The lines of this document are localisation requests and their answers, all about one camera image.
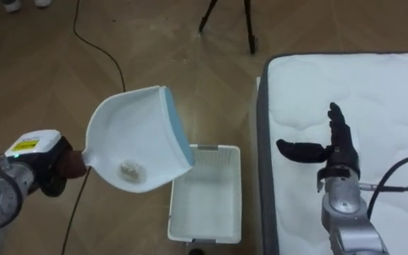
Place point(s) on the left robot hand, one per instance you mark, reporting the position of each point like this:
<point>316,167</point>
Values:
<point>37,148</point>

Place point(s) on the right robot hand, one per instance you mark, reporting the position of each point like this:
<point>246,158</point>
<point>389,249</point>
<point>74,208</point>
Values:
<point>340,145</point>

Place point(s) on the white dustpan with blue lip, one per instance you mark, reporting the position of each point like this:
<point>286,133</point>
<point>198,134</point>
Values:
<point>136,141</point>

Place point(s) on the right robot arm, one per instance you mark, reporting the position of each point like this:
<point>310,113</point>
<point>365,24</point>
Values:
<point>345,212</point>

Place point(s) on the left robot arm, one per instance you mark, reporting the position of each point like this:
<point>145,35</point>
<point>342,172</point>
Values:
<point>2,193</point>

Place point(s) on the grey bed with white mattress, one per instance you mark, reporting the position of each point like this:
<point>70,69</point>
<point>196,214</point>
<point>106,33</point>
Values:
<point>349,117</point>

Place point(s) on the crumpled paper ball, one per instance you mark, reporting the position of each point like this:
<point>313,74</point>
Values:
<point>131,170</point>

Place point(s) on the white plastic basket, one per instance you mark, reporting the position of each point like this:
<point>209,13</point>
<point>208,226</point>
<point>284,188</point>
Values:
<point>207,202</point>

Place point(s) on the black tripod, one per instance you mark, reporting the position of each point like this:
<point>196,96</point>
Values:
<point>248,25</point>

